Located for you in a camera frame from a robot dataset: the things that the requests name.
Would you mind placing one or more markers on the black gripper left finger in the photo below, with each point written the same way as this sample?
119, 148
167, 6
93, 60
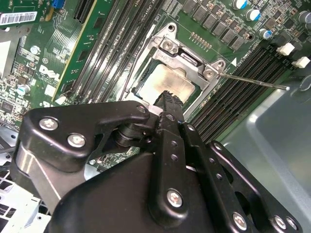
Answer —
60, 126

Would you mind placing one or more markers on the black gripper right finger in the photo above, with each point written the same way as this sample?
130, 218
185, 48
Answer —
215, 167

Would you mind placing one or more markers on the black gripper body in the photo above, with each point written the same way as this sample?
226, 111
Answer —
109, 206

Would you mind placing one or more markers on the thin metal locking lever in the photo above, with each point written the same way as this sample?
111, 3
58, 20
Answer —
127, 83
255, 82

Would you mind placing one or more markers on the metal socket cover frame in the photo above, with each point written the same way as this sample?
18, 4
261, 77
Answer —
175, 62

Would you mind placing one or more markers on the silver green CPU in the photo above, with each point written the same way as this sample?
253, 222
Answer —
170, 80

